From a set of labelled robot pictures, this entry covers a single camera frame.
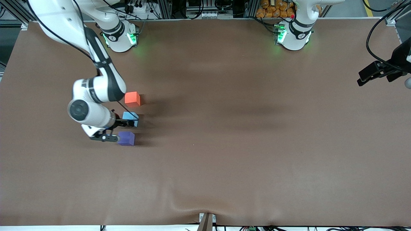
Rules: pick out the purple block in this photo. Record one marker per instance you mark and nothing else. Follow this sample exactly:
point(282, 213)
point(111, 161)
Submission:
point(127, 139)

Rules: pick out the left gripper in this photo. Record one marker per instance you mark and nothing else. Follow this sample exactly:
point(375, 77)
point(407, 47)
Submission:
point(399, 63)

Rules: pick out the brown post with bracket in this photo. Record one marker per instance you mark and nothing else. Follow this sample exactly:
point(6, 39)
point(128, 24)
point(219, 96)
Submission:
point(207, 224)

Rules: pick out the aluminium frame profile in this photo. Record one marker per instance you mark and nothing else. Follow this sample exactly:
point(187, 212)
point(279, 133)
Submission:
point(16, 11)
point(393, 17)

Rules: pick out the pile of orange packets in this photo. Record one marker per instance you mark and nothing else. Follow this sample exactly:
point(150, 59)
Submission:
point(273, 9)

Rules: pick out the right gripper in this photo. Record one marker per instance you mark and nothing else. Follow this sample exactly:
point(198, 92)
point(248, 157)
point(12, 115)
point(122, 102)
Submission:
point(120, 123)

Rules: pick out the light blue block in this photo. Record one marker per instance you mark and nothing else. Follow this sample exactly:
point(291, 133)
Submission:
point(130, 115)

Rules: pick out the brown table cloth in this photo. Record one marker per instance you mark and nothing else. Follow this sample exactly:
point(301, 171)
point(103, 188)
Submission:
point(224, 154)

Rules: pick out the white power strip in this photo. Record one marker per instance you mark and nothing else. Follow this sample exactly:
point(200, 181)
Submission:
point(141, 10)

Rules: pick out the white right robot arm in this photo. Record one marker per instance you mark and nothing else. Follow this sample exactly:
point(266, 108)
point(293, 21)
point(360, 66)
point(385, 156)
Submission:
point(99, 117)

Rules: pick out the white terminal block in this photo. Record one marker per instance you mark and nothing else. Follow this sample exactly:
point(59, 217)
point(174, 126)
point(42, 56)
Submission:
point(212, 14)

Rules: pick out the orange block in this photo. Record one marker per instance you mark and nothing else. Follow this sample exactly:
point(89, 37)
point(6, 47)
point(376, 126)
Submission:
point(132, 98)

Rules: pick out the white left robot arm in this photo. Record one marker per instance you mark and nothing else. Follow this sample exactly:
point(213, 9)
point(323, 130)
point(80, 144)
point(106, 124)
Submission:
point(292, 45)

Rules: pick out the green connector plug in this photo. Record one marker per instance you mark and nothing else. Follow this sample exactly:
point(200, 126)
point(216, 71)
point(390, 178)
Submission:
point(252, 228)

